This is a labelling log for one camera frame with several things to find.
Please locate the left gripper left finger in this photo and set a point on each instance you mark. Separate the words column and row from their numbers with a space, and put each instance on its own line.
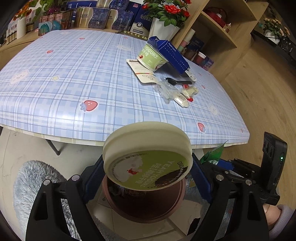
column 47, row 220

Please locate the brown round trash bin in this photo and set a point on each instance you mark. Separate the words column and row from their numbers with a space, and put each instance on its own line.
column 144, row 206

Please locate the white pot red roses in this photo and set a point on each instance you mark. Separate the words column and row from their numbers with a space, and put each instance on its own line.
column 167, row 17

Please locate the red paper cup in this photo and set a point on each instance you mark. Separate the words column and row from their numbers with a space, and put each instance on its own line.
column 199, row 58

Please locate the green yogurt cup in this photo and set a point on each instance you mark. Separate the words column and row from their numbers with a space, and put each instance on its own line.
column 150, row 58

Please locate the right hand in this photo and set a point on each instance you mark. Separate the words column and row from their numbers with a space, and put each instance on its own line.
column 272, row 214

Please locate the black plastic spoon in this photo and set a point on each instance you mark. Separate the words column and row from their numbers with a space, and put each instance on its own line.
column 175, row 82

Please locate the green snack wrapper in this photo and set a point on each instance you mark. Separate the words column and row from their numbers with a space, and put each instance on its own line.
column 213, row 156

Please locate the clear plastic wrapper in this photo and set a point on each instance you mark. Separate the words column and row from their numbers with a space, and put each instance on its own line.
column 166, row 91

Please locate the blue carton box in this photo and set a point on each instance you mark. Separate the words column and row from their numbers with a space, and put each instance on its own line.
column 170, row 53

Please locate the white paper card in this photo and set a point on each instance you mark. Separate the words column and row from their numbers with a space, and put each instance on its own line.
column 143, row 74

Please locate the blue milk box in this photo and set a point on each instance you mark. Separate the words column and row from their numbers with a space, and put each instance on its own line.
column 142, row 23

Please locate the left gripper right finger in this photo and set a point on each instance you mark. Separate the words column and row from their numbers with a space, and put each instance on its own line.
column 235, row 209

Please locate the wooden shelf unit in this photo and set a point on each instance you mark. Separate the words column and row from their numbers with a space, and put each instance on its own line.
column 225, row 49

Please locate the blue plaid tablecloth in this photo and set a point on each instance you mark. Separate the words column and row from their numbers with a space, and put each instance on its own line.
column 76, row 85

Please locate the small candy wrapper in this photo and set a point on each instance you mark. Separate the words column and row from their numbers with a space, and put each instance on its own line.
column 184, row 96

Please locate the yogurt cup lid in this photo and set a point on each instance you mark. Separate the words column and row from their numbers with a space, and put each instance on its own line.
column 147, row 156

